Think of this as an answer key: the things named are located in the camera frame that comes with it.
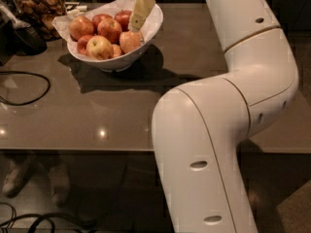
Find white paper bowl liner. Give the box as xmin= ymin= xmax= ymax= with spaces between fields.
xmin=52 ymin=0 xmax=160 ymax=44

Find yellow red apple front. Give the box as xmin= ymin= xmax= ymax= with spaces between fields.
xmin=86 ymin=35 xmax=114 ymax=60

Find small apple front right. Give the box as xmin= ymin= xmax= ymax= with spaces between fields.
xmin=113 ymin=44 xmax=123 ymax=58

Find black cable on table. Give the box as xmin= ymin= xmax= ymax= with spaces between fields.
xmin=0 ymin=71 xmax=52 ymax=107

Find small white box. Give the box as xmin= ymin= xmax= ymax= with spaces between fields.
xmin=77 ymin=6 xmax=87 ymax=12

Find white shoe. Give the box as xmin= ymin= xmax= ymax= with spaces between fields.
xmin=2 ymin=156 xmax=33 ymax=197
xmin=49 ymin=163 xmax=70 ymax=206

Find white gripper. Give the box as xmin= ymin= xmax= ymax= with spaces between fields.
xmin=128 ymin=0 xmax=156 ymax=32

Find black round appliance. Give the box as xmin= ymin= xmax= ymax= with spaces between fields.
xmin=13 ymin=19 xmax=47 ymax=55

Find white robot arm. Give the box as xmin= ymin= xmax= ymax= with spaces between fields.
xmin=152 ymin=0 xmax=298 ymax=233

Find red apple left back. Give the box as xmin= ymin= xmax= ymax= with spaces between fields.
xmin=68 ymin=16 xmax=94 ymax=41

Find left white shoe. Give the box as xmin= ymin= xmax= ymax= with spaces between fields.
xmin=2 ymin=156 xmax=33 ymax=197

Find red apple centre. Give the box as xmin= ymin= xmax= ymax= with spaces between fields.
xmin=97 ymin=18 xmax=122 ymax=44

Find small red apple left front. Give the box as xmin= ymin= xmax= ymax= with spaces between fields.
xmin=77 ymin=35 xmax=92 ymax=55

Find white ceramic bowl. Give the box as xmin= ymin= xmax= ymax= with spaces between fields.
xmin=65 ymin=0 xmax=163 ymax=72

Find black cables on floor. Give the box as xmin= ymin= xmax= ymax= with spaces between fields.
xmin=0 ymin=165 xmax=130 ymax=233

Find glass jar of cookies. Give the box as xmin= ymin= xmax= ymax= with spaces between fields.
xmin=14 ymin=0 xmax=66 ymax=41

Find right white shoe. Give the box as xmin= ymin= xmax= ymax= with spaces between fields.
xmin=49 ymin=163 xmax=70 ymax=206

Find dark red apple back right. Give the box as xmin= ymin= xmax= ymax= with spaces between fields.
xmin=115 ymin=10 xmax=131 ymax=31

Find red apple back middle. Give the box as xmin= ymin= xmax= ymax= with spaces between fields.
xmin=92 ymin=14 xmax=111 ymax=28

